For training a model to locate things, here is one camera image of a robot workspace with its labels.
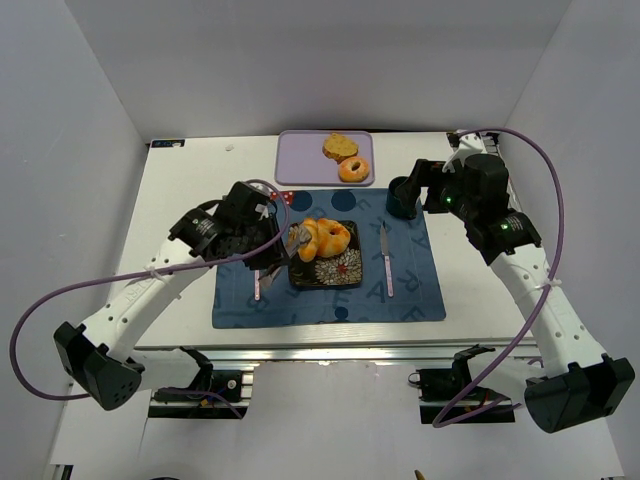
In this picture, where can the aluminium front frame rail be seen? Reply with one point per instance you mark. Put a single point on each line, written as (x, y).
(439, 353)

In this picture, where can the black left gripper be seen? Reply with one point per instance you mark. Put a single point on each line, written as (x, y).
(273, 251)

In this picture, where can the dark green mug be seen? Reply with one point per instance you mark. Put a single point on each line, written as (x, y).
(394, 205)

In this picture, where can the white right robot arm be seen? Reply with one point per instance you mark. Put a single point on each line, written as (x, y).
(577, 381)

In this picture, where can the black floral square plate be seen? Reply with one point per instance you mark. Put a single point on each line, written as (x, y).
(338, 262)

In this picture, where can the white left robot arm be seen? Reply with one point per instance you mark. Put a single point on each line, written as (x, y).
(100, 353)

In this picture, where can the blue patterned placemat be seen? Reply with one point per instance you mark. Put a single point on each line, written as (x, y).
(417, 292)

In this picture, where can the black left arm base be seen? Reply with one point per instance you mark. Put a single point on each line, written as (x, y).
(212, 394)

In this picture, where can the black logo sticker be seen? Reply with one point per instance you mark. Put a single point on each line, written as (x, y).
(167, 143)

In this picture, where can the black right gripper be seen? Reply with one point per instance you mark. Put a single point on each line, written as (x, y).
(417, 180)

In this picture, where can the fork with pink handle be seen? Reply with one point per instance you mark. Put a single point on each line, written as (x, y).
(257, 286)

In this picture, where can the lilac plastic tray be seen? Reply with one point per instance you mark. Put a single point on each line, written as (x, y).
(301, 162)

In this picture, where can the striped orange bread roll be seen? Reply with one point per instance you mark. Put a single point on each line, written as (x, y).
(307, 251)

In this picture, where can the knife with pink handle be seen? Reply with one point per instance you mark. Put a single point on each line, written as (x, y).
(386, 257)

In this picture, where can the brown bread slice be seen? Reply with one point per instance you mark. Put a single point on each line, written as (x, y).
(339, 147)

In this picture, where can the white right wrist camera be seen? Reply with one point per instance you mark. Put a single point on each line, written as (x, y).
(463, 146)

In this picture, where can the sugared orange donut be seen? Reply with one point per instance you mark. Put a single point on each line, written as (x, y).
(354, 169)

